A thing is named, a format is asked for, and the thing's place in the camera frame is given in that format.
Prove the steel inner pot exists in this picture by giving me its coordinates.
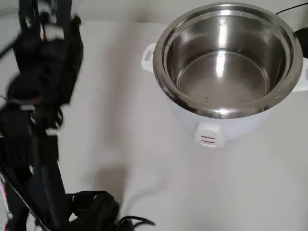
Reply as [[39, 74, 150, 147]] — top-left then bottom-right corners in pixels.
[[152, 2, 304, 119]]

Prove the white rice cooker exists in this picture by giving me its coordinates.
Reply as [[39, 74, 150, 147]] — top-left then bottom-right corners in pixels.
[[141, 2, 308, 149]]

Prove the black curved cable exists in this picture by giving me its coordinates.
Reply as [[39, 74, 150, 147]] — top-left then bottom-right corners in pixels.
[[275, 0, 308, 15]]

